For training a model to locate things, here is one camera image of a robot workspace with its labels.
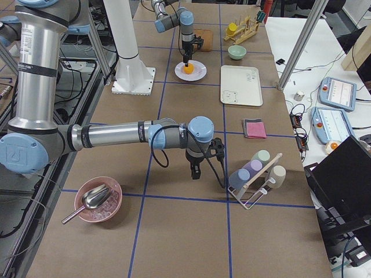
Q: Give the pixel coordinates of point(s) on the wooden dish rack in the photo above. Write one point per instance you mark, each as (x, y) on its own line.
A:
(246, 29)

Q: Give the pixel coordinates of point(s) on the purple cup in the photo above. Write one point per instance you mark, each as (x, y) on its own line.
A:
(253, 167)

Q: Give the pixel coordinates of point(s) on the yellow mug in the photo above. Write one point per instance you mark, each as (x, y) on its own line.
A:
(231, 29)

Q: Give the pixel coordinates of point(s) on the orange fruit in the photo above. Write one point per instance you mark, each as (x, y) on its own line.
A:
(188, 68)

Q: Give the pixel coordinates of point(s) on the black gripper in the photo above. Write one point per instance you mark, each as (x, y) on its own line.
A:
(193, 158)
(186, 47)

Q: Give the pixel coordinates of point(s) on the green cup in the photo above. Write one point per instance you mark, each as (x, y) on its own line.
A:
(262, 155)

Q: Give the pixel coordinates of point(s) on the white pillar stand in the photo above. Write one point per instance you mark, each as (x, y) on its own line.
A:
(132, 76)

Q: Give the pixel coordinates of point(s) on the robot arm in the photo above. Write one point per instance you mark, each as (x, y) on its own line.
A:
(182, 18)
(61, 73)

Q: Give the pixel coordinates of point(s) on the beige cup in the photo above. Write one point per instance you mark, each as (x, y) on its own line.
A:
(276, 176)

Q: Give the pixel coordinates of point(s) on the white wire cup rack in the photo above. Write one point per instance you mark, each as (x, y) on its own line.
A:
(256, 187)

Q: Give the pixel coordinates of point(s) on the white round plate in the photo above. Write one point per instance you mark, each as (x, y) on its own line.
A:
(194, 71)

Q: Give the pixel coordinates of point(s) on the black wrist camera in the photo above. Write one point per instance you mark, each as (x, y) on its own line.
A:
(197, 42)
(216, 149)

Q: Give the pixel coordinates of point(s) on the blue cup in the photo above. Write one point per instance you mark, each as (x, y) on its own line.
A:
(238, 178)

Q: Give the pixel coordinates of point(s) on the green bowl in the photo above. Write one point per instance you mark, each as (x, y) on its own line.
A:
(237, 52)

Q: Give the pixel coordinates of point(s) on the metal scoop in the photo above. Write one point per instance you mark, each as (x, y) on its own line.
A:
(91, 200)

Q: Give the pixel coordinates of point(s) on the black monitor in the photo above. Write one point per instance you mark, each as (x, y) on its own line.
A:
(342, 180)

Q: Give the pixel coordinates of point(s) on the brown wooden cutting board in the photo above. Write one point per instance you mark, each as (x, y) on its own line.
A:
(207, 37)

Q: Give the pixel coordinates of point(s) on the cream bear serving tray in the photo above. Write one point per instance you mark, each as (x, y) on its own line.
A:
(240, 85)

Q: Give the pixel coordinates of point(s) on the aluminium frame post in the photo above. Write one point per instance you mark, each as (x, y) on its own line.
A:
(310, 24)

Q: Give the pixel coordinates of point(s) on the stacked grey and pink cloths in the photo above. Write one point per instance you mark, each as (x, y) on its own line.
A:
(254, 128)

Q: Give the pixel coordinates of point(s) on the pink bowl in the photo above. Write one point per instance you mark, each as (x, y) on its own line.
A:
(105, 205)

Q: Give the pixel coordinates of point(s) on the blue teach pendant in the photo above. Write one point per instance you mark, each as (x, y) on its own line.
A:
(330, 124)
(338, 93)

